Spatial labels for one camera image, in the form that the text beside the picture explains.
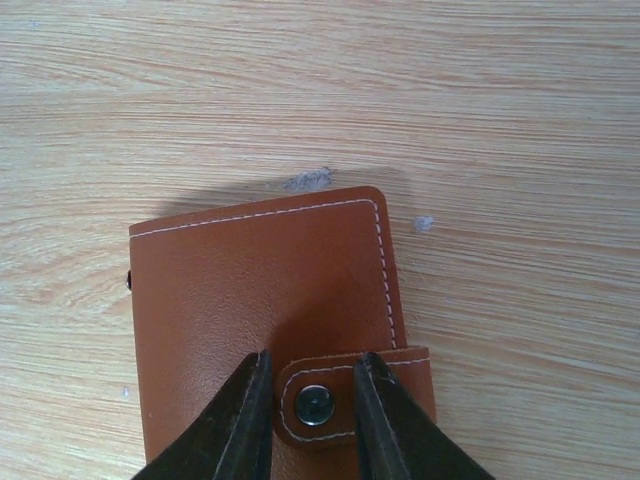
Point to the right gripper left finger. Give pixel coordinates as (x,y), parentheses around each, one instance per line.
(232,437)

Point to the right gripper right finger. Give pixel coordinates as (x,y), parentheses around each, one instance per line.
(395,437)

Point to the brown leather card holder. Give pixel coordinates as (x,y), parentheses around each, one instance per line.
(311,279)

